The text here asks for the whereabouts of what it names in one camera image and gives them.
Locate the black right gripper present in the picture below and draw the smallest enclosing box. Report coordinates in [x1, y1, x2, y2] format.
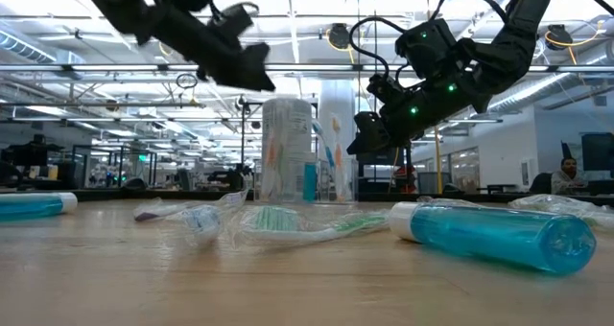
[346, 71, 490, 156]

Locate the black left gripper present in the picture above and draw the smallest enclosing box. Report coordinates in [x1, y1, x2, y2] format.
[155, 7, 277, 92]

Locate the blue toothbrush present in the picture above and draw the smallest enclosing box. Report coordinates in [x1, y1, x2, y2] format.
[181, 187, 250, 248]
[311, 119, 337, 200]

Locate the white round building column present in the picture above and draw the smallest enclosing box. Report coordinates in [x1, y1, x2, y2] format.
[318, 80, 359, 193]

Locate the black monitor screen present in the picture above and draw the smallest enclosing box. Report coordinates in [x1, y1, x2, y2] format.
[581, 132, 614, 173]
[357, 146, 412, 167]

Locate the white cylindrical wipes canister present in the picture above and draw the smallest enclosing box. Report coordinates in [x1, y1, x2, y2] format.
[260, 97, 314, 203]

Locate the red object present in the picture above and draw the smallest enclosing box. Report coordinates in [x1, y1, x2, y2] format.
[395, 165, 416, 194]

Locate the clear plastic organizer holder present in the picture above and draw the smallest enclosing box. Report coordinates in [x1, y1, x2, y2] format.
[258, 152, 359, 204]

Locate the grey bin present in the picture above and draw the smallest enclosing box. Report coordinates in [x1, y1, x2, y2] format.
[416, 172, 452, 196]

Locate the green toothbrush in clear wrapper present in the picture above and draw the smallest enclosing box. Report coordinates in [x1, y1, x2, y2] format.
[228, 204, 390, 250]

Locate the purple toothbrush in clear wrapper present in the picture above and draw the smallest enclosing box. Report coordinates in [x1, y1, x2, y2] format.
[132, 197, 193, 223]

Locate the black office chair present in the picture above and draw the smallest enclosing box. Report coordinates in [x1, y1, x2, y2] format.
[529, 172, 553, 196]

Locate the person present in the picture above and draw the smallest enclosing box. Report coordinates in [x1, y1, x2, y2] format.
[550, 156, 590, 196]

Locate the dark workstation equipment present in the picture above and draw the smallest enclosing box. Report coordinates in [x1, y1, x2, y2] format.
[0, 133, 66, 191]

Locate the black ceiling cord reel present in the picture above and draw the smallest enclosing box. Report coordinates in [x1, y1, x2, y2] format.
[233, 94, 251, 117]
[327, 23, 354, 52]
[545, 23, 575, 50]

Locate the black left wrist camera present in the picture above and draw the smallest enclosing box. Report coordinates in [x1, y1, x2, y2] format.
[210, 2, 255, 37]

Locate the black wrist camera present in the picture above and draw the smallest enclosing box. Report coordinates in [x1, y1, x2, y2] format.
[395, 17, 461, 81]
[210, 2, 255, 37]

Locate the black coiled cable loop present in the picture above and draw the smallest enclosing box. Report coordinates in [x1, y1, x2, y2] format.
[175, 73, 200, 91]

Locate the black metal stand post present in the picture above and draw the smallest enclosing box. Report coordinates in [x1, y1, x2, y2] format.
[239, 102, 265, 193]

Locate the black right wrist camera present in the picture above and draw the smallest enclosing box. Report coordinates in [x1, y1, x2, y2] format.
[395, 17, 461, 81]

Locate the thin black hanging cable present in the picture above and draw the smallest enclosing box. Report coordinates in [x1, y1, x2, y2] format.
[355, 0, 362, 114]

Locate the black workstation frame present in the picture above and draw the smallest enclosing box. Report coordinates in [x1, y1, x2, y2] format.
[71, 145, 158, 189]

